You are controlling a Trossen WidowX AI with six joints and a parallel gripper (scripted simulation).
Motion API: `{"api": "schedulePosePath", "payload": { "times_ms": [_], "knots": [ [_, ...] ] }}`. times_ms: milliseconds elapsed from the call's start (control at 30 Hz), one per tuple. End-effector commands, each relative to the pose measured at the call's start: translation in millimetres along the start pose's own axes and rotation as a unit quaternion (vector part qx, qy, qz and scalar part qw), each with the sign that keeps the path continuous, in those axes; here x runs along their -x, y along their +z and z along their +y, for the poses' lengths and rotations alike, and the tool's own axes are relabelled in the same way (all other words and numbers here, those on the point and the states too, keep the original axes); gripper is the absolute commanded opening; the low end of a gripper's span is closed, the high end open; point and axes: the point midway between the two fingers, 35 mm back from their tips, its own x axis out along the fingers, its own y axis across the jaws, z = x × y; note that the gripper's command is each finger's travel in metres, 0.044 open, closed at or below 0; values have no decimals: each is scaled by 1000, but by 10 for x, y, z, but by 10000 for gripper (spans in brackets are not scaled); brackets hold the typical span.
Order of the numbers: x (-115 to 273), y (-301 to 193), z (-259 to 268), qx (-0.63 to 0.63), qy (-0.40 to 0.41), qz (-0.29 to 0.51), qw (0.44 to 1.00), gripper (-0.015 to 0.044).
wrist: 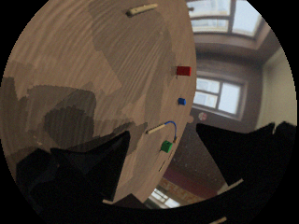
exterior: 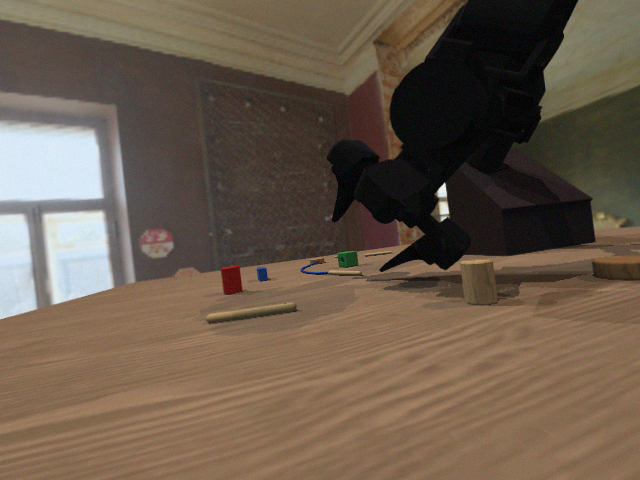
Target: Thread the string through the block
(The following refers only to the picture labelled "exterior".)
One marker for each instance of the green block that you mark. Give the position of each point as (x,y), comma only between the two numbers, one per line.
(347,259)

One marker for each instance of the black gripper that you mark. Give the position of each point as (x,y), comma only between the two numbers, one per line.
(444,243)

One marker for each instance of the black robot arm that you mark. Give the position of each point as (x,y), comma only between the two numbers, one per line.
(477,89)

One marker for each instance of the blue block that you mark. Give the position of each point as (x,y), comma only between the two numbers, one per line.
(262,274)

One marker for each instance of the red block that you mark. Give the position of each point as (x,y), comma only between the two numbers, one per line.
(231,280)

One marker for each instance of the short wooden cylinder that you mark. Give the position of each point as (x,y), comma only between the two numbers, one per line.
(479,281)

